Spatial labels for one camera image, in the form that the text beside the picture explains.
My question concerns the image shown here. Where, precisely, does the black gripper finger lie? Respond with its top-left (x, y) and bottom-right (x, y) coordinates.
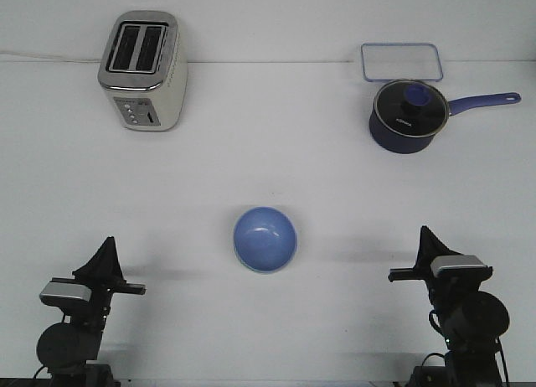
top-left (425, 228), bottom-right (461, 261)
top-left (72, 238), bottom-right (111, 281)
top-left (414, 225), bottom-right (433, 271)
top-left (107, 236), bottom-right (126, 286)

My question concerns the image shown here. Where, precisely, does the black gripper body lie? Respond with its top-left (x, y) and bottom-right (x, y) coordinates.
top-left (50, 277), bottom-right (147, 318)
top-left (389, 266), bottom-right (492, 310)

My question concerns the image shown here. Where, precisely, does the blue bowl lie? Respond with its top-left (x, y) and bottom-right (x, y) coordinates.
top-left (233, 206), bottom-right (298, 274)

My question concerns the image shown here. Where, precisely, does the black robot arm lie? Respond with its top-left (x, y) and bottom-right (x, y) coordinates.
top-left (36, 236), bottom-right (146, 387)
top-left (388, 225), bottom-right (510, 386)

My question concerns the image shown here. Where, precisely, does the glass pot lid blue knob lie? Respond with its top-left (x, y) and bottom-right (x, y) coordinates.
top-left (374, 80), bottom-right (449, 137)

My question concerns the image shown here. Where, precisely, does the clear blue-rimmed container lid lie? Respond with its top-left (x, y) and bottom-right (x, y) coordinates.
top-left (360, 43), bottom-right (444, 82)

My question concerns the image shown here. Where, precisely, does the silver two-slot toaster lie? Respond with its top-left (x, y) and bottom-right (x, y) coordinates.
top-left (97, 10), bottom-right (188, 132)

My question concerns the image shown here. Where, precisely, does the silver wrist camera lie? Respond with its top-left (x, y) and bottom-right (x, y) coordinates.
top-left (39, 281), bottom-right (92, 307)
top-left (430, 255), bottom-right (487, 278)

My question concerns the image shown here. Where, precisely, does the blue saucepan with handle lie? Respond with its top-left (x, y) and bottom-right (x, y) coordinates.
top-left (369, 92), bottom-right (522, 154)

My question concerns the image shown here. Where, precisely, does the white toaster power cord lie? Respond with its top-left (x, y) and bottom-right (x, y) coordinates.
top-left (0, 48), bottom-right (103, 64)

